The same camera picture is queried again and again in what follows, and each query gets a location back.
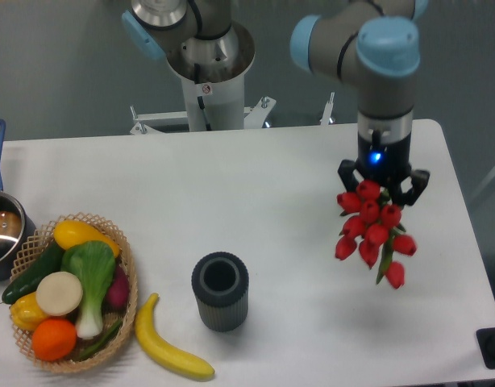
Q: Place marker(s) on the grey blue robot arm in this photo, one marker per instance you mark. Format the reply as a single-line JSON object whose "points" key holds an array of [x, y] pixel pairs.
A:
{"points": [[370, 45]]}

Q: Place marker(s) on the white metal frame bracket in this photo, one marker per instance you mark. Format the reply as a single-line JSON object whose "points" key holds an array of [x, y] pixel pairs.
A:
{"points": [[255, 117]]}

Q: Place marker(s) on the red tulip bouquet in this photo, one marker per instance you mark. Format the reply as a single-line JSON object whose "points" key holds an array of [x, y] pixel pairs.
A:
{"points": [[373, 229]]}

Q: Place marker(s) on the blue handled saucepan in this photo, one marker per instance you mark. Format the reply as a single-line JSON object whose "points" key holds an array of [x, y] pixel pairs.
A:
{"points": [[15, 225]]}

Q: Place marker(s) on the cream round bun slice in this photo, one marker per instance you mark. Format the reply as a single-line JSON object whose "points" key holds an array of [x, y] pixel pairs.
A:
{"points": [[59, 294]]}

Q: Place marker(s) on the orange fruit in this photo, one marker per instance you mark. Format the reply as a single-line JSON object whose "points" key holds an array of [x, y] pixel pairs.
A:
{"points": [[53, 339]]}

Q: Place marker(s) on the dark green cucumber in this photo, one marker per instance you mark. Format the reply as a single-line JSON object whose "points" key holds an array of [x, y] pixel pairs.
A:
{"points": [[48, 262]]}

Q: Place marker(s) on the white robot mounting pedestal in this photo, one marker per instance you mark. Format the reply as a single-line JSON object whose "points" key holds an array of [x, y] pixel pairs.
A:
{"points": [[212, 78]]}

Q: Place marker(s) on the dark grey ribbed vase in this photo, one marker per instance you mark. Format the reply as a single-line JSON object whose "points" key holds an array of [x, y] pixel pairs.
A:
{"points": [[220, 283]]}

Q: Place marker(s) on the green chili pepper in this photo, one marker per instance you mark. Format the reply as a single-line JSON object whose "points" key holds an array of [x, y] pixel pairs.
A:
{"points": [[96, 347]]}

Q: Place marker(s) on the yellow banana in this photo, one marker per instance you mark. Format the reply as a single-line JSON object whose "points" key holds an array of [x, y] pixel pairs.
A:
{"points": [[162, 352]]}

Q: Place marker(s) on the yellow squash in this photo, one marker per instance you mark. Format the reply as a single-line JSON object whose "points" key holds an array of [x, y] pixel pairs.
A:
{"points": [[70, 233]]}

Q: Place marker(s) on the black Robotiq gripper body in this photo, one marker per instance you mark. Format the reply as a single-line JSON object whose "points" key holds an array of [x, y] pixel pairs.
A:
{"points": [[386, 164]]}

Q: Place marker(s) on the green bok choy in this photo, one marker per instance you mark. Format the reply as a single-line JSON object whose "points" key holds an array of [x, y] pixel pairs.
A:
{"points": [[93, 264]]}

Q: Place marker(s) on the purple sweet potato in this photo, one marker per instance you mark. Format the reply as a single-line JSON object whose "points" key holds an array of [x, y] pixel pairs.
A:
{"points": [[118, 293]]}

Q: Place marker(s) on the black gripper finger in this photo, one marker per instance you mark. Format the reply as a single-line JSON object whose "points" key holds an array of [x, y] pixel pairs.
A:
{"points": [[348, 171], [419, 179]]}

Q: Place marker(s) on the black device at table edge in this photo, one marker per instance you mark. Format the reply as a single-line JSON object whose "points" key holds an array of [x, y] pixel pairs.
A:
{"points": [[486, 341]]}

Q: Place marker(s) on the yellow bell pepper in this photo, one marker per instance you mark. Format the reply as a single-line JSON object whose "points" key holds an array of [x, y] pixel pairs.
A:
{"points": [[26, 313]]}

